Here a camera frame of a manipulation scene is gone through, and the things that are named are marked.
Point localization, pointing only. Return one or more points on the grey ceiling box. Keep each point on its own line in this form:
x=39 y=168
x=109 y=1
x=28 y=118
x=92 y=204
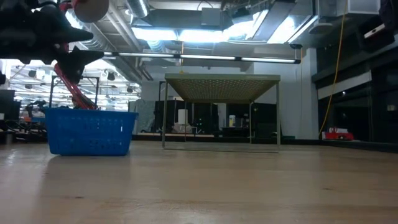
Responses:
x=211 y=17

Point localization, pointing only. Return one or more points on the silver ventilation duct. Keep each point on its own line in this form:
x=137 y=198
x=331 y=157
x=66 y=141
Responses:
x=138 y=7

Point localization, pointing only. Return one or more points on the white cylinder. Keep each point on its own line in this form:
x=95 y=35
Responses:
x=183 y=116

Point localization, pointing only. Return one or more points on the white bottle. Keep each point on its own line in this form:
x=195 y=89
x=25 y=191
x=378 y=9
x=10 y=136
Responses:
x=232 y=121

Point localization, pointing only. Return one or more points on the white ceiling vent unit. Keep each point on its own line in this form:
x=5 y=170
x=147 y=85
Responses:
x=348 y=7

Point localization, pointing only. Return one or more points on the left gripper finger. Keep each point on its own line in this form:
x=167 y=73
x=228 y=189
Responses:
x=65 y=31
x=77 y=59

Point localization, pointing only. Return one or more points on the blue plastic basket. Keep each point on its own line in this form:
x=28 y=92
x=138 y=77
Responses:
x=90 y=133

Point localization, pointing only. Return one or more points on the red toy box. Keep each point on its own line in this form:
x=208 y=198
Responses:
x=339 y=136

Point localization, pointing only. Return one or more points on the black monitor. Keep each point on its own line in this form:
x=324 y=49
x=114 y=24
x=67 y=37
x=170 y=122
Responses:
x=7 y=105

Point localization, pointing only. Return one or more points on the red desk lamp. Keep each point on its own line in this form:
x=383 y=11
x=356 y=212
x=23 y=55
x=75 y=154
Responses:
x=77 y=95

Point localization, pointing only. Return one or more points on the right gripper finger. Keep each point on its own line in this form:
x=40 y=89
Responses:
x=376 y=43

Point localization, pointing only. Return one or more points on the long ceiling light bar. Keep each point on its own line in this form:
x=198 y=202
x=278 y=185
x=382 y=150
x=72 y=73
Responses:
x=205 y=57

